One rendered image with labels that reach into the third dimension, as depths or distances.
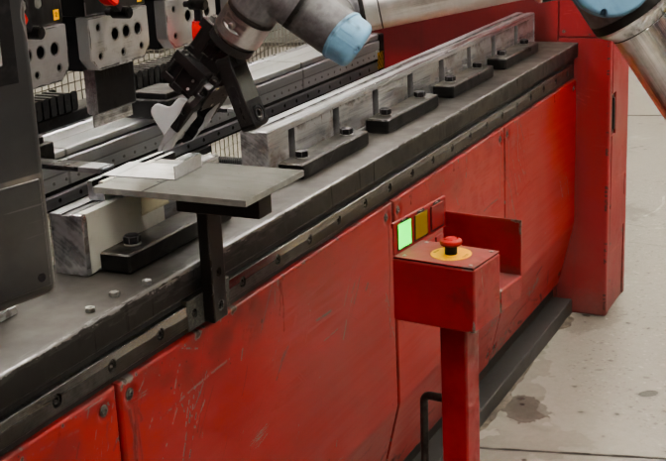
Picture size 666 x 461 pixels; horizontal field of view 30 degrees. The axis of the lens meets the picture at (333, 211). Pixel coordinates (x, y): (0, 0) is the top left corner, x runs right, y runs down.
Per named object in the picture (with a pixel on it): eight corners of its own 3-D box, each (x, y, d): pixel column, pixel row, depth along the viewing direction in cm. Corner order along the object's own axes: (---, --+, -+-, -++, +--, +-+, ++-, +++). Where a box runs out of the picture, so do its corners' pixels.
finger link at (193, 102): (177, 124, 187) (212, 81, 185) (185, 132, 187) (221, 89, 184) (165, 125, 182) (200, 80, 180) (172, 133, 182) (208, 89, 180)
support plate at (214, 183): (246, 207, 175) (245, 200, 175) (93, 192, 186) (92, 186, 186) (304, 175, 190) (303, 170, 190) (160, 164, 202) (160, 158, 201)
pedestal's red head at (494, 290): (475, 334, 213) (473, 234, 208) (393, 319, 221) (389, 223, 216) (522, 297, 229) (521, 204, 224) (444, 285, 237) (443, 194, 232)
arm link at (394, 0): (612, -89, 189) (298, -23, 193) (626, -85, 179) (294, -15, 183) (623, -14, 192) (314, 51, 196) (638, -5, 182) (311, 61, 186)
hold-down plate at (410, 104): (388, 134, 268) (388, 120, 267) (365, 132, 270) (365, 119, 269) (438, 106, 293) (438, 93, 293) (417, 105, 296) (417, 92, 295)
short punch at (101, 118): (99, 128, 187) (93, 65, 185) (88, 127, 188) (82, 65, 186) (137, 115, 196) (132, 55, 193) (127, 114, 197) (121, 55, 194)
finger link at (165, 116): (139, 130, 189) (175, 84, 186) (166, 156, 188) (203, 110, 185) (129, 131, 186) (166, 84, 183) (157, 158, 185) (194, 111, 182)
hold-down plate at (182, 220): (130, 275, 185) (128, 255, 184) (100, 271, 187) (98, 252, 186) (232, 219, 211) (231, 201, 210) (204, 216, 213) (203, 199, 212)
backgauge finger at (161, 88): (236, 125, 231) (235, 98, 229) (121, 117, 242) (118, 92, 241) (268, 112, 241) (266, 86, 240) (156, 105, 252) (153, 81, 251)
